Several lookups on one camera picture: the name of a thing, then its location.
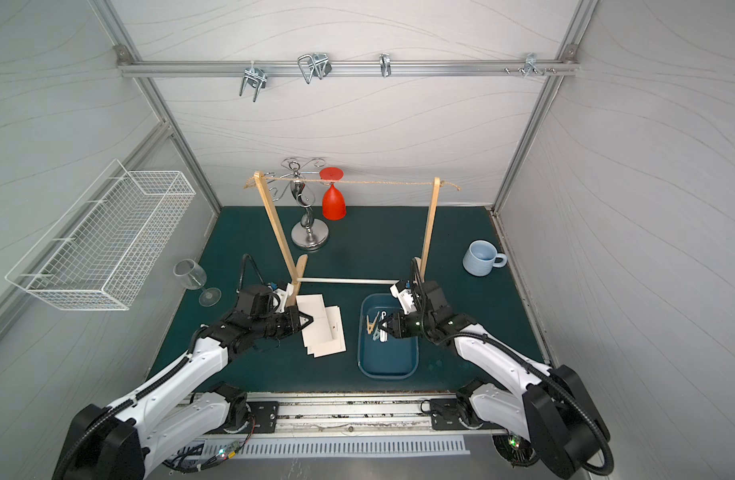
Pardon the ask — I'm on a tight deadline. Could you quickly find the white clothespin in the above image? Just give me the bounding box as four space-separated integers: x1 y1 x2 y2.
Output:
379 311 389 343

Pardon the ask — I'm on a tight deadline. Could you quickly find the yellow wooden clothespin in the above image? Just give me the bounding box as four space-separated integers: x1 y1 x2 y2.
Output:
366 312 381 334

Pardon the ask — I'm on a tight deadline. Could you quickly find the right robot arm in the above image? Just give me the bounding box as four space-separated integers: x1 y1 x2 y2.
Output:
377 260 615 479

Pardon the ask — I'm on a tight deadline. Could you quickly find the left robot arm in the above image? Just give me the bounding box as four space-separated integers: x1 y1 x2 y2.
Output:
52 281 314 479

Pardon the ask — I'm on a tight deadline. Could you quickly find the blue plastic tray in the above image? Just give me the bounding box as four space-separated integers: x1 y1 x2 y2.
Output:
357 293 419 381

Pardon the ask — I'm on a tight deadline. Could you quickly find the green table mat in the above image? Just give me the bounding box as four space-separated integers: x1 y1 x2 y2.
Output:
153 207 543 392

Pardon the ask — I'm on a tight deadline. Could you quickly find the metal stand with hooks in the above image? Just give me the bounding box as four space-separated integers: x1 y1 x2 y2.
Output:
266 157 329 252

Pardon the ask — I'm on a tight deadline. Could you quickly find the clear glass cup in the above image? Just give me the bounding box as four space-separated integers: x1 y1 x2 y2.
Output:
173 259 222 308

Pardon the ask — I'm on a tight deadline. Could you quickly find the light blue mug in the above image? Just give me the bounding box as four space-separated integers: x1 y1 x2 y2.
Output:
463 240 509 277

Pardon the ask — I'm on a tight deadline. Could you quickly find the red round disc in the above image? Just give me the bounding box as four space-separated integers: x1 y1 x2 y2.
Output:
319 167 346 221

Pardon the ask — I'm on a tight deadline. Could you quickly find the left metal clamp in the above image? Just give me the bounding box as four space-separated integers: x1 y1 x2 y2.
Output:
239 66 267 102

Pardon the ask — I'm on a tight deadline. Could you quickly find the metal clamp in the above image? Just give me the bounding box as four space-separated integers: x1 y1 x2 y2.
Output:
239 66 267 102
297 53 332 84

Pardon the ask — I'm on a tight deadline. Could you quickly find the middle metal clamp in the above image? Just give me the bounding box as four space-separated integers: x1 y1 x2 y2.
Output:
297 53 332 84

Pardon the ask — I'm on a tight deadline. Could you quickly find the aluminium cross bar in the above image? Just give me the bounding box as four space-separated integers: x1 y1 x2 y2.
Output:
117 58 581 78

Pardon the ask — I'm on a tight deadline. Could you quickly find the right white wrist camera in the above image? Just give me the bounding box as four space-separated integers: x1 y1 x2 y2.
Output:
389 280 417 315

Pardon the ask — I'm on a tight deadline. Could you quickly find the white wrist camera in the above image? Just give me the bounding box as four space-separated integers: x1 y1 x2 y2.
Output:
389 280 417 315
268 282 294 313

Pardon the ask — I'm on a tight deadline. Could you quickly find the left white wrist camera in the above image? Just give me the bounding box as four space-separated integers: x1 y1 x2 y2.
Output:
268 282 294 313

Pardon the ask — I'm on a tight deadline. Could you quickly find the wooden drying rack frame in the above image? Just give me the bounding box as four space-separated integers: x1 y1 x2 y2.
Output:
245 171 461 306

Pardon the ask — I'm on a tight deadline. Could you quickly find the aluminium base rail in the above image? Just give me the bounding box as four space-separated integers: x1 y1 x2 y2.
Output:
180 392 525 442

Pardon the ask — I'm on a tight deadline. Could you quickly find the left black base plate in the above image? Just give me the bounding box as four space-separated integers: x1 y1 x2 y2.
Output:
217 401 279 434

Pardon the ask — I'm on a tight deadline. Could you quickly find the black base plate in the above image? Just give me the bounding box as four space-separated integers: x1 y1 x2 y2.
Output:
423 397 483 431
217 401 279 434

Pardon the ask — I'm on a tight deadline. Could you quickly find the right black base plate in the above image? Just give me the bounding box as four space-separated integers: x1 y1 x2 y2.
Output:
423 397 483 431

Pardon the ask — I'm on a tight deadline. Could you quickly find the left base cable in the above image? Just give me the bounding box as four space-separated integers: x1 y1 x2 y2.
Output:
162 419 257 474

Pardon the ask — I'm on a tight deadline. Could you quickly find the base cable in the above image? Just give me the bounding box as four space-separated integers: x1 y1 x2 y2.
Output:
419 397 543 468
162 419 257 474

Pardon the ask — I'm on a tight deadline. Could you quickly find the right base cable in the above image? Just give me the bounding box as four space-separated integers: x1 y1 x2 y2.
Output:
419 397 543 468

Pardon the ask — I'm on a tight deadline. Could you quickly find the white wire basket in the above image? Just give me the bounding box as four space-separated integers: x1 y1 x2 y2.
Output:
5 160 195 311

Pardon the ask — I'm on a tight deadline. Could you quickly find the small metal bracket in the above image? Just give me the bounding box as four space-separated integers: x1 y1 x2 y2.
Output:
379 53 391 78

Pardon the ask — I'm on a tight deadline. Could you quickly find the right metal bracket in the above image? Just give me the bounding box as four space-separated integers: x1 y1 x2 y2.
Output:
503 53 557 77

